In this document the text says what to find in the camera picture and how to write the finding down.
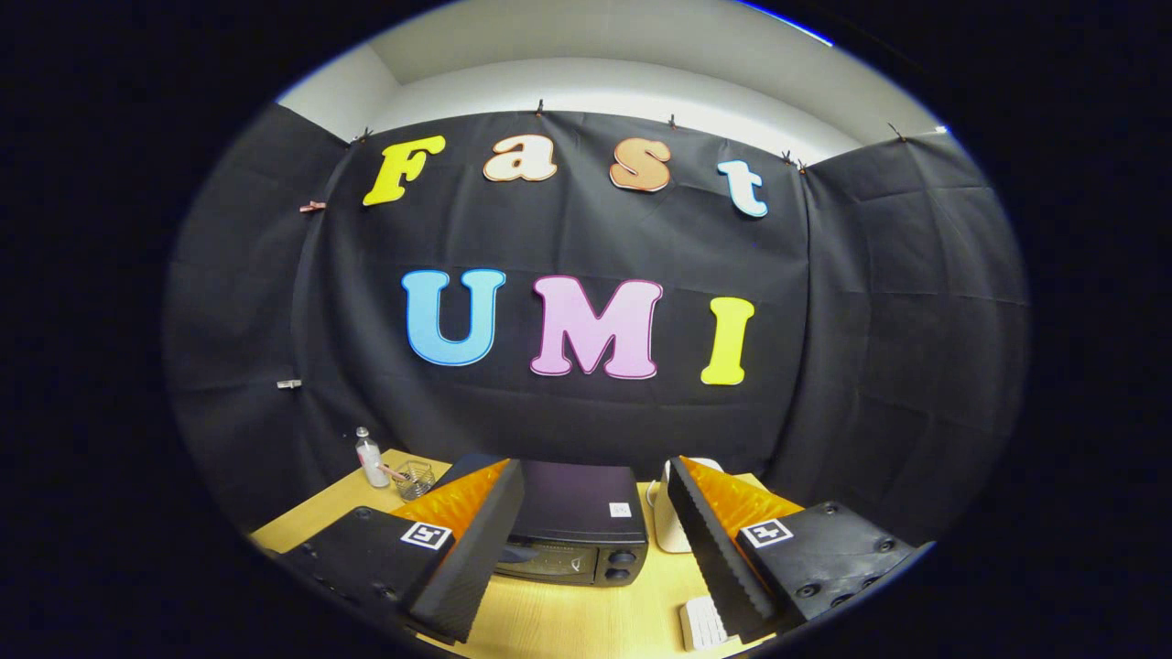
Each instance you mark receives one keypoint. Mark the white bread toaster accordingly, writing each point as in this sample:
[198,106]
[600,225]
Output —
[668,531]

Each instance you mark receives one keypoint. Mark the small clear bottle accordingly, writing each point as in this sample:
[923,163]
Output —
[371,462]

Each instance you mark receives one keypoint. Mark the white ribbed plate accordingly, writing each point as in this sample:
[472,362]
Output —
[703,624]

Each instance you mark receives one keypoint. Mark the pink pen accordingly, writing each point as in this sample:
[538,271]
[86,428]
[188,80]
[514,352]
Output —
[392,472]

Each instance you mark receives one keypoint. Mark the black toaster oven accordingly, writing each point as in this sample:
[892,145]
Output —
[577,503]

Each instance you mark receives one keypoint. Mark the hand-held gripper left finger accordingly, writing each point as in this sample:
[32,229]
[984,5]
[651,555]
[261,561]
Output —
[476,558]

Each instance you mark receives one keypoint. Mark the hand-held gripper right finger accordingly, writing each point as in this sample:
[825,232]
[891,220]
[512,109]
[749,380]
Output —
[710,549]

